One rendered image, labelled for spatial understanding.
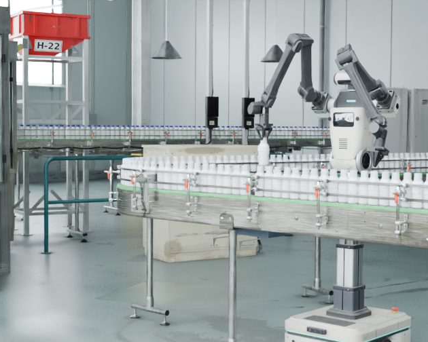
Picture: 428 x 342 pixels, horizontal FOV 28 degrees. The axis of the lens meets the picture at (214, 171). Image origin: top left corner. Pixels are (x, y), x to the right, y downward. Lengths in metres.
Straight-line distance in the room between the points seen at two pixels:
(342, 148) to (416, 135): 6.19
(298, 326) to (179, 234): 3.83
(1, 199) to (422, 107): 5.99
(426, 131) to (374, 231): 7.14
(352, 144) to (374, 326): 1.05
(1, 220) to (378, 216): 3.86
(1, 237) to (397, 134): 5.57
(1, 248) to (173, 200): 2.55
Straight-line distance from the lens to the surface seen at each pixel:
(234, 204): 4.74
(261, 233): 5.03
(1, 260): 7.29
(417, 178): 4.13
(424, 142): 11.30
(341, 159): 5.04
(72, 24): 11.19
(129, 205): 5.35
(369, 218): 4.24
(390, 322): 5.15
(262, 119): 5.01
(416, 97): 11.18
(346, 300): 5.14
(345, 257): 5.11
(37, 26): 11.03
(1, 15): 7.26
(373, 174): 4.25
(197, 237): 8.81
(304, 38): 4.90
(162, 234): 8.76
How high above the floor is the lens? 1.38
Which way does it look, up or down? 3 degrees down
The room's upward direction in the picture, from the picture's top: straight up
